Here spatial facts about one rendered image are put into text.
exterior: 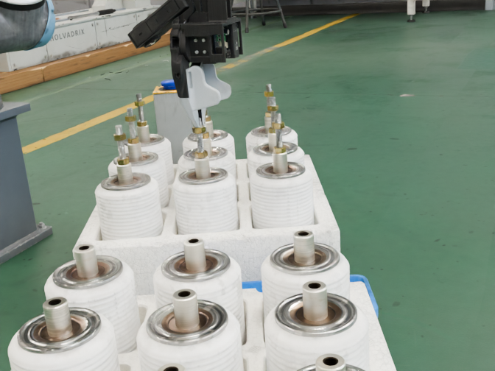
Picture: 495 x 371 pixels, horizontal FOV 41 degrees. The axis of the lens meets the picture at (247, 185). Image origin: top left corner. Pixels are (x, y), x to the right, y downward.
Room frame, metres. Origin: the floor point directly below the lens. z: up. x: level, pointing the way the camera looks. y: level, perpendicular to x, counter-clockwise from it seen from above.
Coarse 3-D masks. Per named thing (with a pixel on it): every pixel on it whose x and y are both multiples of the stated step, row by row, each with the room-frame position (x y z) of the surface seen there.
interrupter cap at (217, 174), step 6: (210, 168) 1.00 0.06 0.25; (216, 168) 0.99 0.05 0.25; (180, 174) 0.97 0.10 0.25; (186, 174) 0.97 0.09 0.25; (192, 174) 0.98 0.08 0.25; (216, 174) 0.97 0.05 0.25; (222, 174) 0.96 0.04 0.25; (180, 180) 0.95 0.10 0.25; (186, 180) 0.94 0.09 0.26; (192, 180) 0.94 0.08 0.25; (198, 180) 0.94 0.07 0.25; (204, 180) 0.94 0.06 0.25; (210, 180) 0.93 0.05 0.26; (216, 180) 0.94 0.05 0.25
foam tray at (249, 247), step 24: (240, 168) 1.22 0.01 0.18; (312, 168) 1.19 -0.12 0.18; (240, 192) 1.08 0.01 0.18; (96, 216) 1.02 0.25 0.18; (168, 216) 0.99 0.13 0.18; (240, 216) 0.97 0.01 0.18; (96, 240) 0.94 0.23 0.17; (120, 240) 0.91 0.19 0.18; (144, 240) 0.90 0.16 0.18; (168, 240) 0.90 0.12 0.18; (216, 240) 0.89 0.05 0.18; (240, 240) 0.89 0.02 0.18; (264, 240) 0.89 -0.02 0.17; (288, 240) 0.89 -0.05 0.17; (336, 240) 0.89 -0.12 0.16; (144, 264) 0.89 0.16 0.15; (240, 264) 0.89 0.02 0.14; (144, 288) 0.89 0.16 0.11
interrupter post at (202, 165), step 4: (196, 160) 0.96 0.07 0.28; (200, 160) 0.96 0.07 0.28; (204, 160) 0.96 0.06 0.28; (208, 160) 0.96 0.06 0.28; (196, 164) 0.96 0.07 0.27; (200, 164) 0.96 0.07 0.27; (204, 164) 0.96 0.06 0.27; (208, 164) 0.96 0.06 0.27; (196, 168) 0.96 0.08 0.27; (200, 168) 0.96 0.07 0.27; (204, 168) 0.96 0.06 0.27; (208, 168) 0.96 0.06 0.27; (196, 172) 0.96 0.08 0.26; (200, 172) 0.96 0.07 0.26; (204, 172) 0.96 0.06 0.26; (208, 172) 0.96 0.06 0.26; (196, 176) 0.96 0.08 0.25; (200, 176) 0.96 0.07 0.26; (204, 176) 0.96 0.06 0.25; (208, 176) 0.96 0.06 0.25
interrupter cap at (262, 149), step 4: (260, 144) 1.11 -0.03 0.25; (264, 144) 1.11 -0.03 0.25; (268, 144) 1.11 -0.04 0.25; (284, 144) 1.10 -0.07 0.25; (288, 144) 1.10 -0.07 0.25; (292, 144) 1.10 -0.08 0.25; (256, 148) 1.09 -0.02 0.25; (260, 148) 1.09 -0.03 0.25; (264, 148) 1.09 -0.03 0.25; (268, 148) 1.10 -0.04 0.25; (288, 148) 1.08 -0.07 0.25; (292, 148) 1.08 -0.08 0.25; (296, 148) 1.07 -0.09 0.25; (256, 152) 1.07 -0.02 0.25; (260, 152) 1.06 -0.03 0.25; (264, 152) 1.06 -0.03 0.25; (268, 152) 1.06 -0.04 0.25; (272, 152) 1.06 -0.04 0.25; (288, 152) 1.05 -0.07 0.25; (292, 152) 1.06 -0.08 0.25
